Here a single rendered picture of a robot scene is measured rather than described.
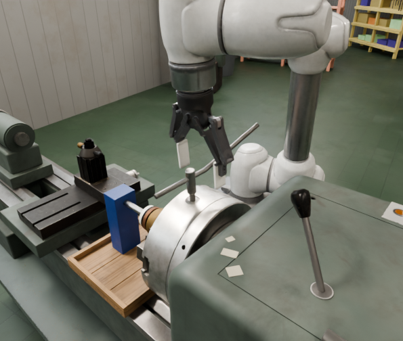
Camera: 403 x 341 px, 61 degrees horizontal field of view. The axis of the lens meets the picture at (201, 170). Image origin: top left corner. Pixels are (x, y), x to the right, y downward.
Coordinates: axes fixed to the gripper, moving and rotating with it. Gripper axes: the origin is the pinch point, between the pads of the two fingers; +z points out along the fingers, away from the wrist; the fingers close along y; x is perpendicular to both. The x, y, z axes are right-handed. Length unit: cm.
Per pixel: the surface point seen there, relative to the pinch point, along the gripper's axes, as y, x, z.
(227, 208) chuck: -7.6, -0.7, 7.5
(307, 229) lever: -31.0, 4.2, -4.8
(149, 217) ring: 15.4, 7.7, 19.2
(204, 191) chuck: 1.3, -1.5, 7.6
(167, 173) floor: 191, -112, 146
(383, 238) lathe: -37.1, -14.2, 6.3
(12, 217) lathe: 71, 35, 36
